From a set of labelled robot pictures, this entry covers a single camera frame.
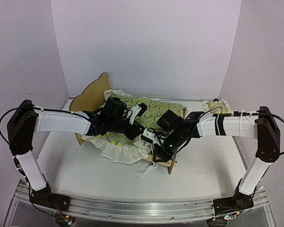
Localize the lemon print ruffled mattress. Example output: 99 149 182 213
82 89 186 164

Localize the wooden pet bed frame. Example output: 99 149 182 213
69 72 177 175

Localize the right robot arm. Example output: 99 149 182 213
146 106 284 195

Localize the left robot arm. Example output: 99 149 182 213
2 97 147 191

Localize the small lemon print pillow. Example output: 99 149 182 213
202 100 233 114

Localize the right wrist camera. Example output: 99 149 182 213
141 128 160 145

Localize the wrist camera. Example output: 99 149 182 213
141 128 160 145
127 103 147 124

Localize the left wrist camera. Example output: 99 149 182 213
127 103 147 124

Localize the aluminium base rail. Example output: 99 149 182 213
3 181 275 227

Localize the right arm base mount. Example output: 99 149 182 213
212 181 256 217

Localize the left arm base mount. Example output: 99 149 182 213
29 183 71 215

